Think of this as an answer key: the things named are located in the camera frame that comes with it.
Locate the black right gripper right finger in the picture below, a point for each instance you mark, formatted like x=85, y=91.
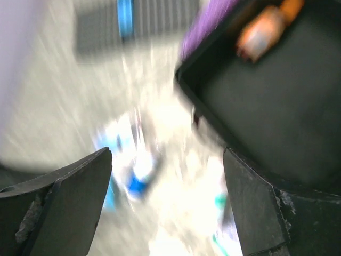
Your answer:
x=276, y=217

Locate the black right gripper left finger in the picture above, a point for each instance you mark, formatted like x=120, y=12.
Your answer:
x=56, y=213

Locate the blue white bandage roll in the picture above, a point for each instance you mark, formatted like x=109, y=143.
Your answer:
x=138, y=176

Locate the brown bottle orange cap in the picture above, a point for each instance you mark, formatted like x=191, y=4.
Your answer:
x=266, y=29

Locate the red medicine kit case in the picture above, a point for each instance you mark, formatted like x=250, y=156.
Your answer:
x=281, y=113

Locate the grey brick baseplate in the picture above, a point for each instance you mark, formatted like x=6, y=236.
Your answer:
x=110, y=25

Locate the blue toy bricks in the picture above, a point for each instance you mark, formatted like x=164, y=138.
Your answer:
x=125, y=11

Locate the purple glitter toy microphone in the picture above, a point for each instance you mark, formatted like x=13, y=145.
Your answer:
x=206, y=21

